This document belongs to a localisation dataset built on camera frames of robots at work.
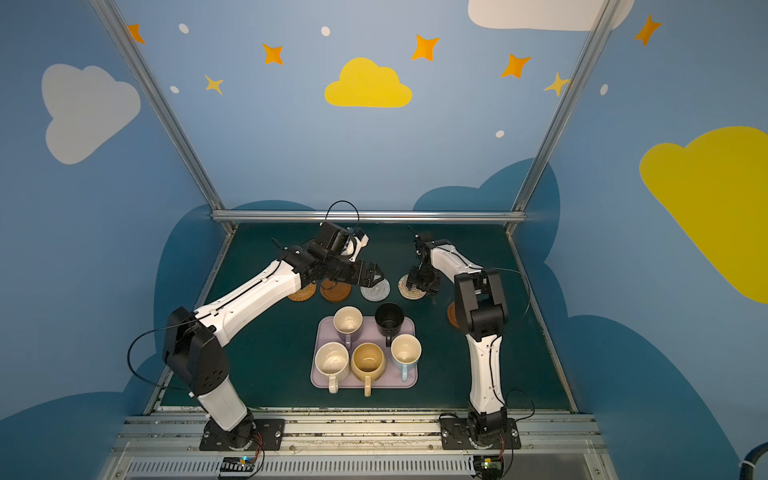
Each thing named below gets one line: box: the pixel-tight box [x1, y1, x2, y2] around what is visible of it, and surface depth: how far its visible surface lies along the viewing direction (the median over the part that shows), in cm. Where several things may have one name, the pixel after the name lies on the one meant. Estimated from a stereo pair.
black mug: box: [374, 302, 405, 347], surface depth 90 cm
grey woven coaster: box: [360, 274, 391, 302], surface depth 103 cm
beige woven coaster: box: [398, 274, 427, 300], surface depth 103 cm
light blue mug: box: [390, 333, 422, 382], surface depth 82 cm
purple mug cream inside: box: [332, 306, 363, 348], surface depth 90 cm
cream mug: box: [314, 341, 350, 394], surface depth 82 cm
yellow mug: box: [351, 342, 386, 397], surface depth 80 cm
